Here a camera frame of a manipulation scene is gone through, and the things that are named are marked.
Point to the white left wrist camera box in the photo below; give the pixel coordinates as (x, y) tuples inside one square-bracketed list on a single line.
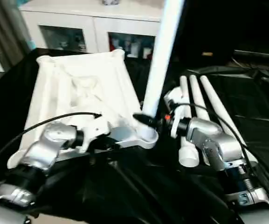
[(94, 130)]

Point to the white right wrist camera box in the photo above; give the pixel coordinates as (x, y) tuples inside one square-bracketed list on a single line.
[(178, 98)]

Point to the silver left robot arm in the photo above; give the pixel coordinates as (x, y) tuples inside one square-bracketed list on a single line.
[(43, 144)]

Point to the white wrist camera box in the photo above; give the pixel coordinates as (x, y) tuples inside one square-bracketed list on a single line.
[(94, 130), (178, 98)]

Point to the white glass-door cabinet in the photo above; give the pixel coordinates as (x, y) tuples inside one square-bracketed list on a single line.
[(97, 25)]

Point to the white plastic table leg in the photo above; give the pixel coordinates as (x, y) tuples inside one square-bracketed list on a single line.
[(215, 102), (198, 93), (189, 154), (162, 58)]

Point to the patterned mug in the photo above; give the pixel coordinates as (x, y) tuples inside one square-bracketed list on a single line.
[(109, 1)]

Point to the red bottle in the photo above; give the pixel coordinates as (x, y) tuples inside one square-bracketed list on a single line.
[(114, 43)]

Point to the white plastic table top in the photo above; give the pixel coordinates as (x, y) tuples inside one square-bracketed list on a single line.
[(62, 88)]

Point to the long dark metal bar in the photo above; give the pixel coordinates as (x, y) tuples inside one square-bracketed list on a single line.
[(257, 54)]

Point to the grey curtain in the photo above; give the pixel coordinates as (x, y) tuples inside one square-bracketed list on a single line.
[(3, 35)]

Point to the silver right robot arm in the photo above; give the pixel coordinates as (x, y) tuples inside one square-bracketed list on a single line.
[(222, 144)]

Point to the small yellow label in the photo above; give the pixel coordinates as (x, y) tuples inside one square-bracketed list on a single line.
[(207, 53)]

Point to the black shiny mat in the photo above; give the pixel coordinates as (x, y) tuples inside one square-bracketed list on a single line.
[(253, 93)]

